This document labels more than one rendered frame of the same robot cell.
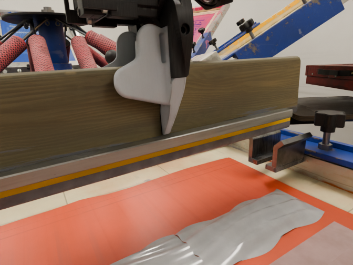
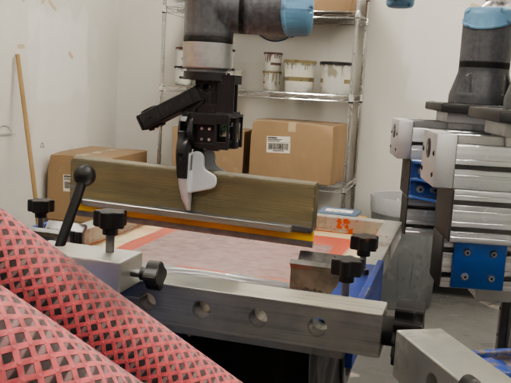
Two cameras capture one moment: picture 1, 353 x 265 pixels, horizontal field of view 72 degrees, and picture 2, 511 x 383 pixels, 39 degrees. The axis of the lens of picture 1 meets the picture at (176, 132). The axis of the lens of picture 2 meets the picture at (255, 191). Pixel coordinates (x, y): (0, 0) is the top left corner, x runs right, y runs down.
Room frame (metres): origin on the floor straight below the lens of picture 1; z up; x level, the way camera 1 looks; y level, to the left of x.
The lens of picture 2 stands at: (0.93, 0.90, 1.28)
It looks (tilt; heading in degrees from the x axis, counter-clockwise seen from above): 8 degrees down; 227
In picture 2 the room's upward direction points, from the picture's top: 3 degrees clockwise
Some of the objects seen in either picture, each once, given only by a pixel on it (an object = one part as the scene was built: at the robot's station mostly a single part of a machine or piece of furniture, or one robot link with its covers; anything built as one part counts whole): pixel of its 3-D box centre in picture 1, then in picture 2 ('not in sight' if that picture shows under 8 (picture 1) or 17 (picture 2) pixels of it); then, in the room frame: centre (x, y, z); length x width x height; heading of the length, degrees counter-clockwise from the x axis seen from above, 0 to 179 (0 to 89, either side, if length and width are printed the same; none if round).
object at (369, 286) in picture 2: not in sight; (352, 305); (0.15, 0.28, 0.98); 0.30 x 0.05 x 0.07; 31
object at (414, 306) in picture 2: not in sight; (395, 330); (0.29, 0.46, 1.02); 0.07 x 0.06 x 0.07; 31
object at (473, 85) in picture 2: not in sight; (482, 83); (-0.64, 0.00, 1.31); 0.15 x 0.15 x 0.10
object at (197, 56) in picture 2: not in sight; (207, 58); (0.23, 0.03, 1.31); 0.08 x 0.08 x 0.05
